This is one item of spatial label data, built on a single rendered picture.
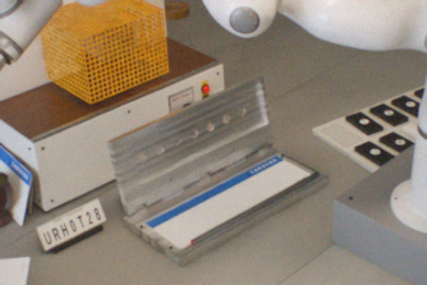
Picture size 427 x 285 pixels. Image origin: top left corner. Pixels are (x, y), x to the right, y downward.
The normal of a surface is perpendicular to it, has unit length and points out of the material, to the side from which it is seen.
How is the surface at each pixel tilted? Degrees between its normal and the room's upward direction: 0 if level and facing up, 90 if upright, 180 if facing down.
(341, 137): 0
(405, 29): 96
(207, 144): 79
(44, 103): 0
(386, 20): 63
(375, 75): 0
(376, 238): 90
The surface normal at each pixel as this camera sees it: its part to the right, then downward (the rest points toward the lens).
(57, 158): 0.65, 0.36
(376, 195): -0.02, -0.83
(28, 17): 0.53, 0.20
